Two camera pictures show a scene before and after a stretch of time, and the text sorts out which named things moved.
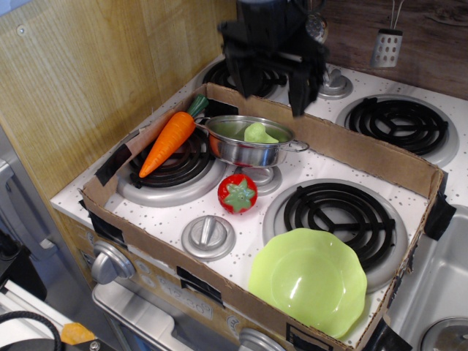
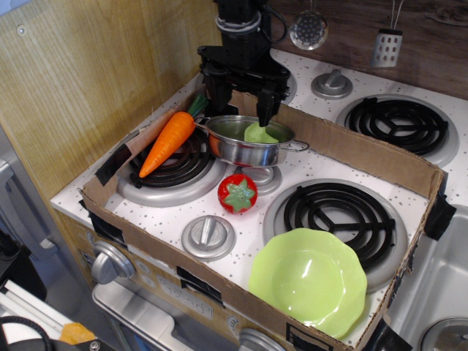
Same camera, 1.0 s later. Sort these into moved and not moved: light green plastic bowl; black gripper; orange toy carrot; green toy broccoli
Moved: black gripper
Not moved: light green plastic bowl; orange toy carrot; green toy broccoli
